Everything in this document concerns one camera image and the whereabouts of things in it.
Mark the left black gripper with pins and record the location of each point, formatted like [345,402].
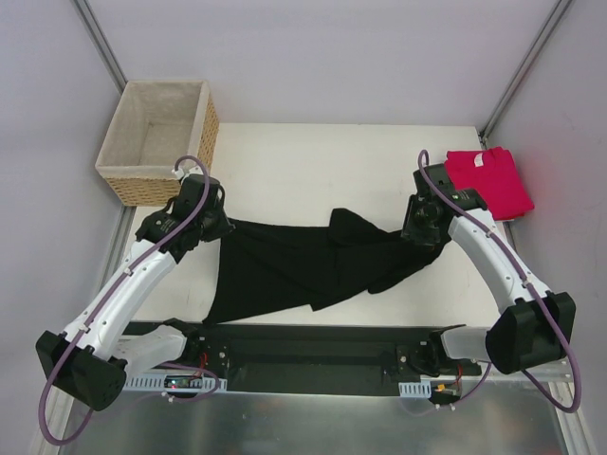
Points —
[220,221]

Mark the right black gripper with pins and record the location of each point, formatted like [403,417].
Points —
[416,233]

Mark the black t shirt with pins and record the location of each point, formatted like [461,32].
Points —
[265,269]

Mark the wicker basket with liner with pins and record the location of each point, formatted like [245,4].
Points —
[155,123]

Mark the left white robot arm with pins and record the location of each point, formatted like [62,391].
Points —
[87,360]

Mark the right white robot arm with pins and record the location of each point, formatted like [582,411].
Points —
[533,321]

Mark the folded red t shirt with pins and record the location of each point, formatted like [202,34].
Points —
[494,175]

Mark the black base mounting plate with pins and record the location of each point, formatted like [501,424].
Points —
[359,361]

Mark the right slotted cable duct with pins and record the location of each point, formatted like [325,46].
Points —
[415,390]

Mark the slotted cable duct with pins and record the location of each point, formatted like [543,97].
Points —
[180,383]
[415,390]

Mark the left slotted cable duct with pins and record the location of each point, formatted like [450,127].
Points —
[180,383]

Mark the front aluminium rail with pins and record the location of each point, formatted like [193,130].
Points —
[558,371]

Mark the left aluminium frame post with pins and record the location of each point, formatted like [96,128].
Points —
[100,42]

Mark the aluminium frame post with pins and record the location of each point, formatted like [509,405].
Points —
[100,42]
[550,24]

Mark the right aluminium frame post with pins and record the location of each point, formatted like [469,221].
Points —
[550,24]

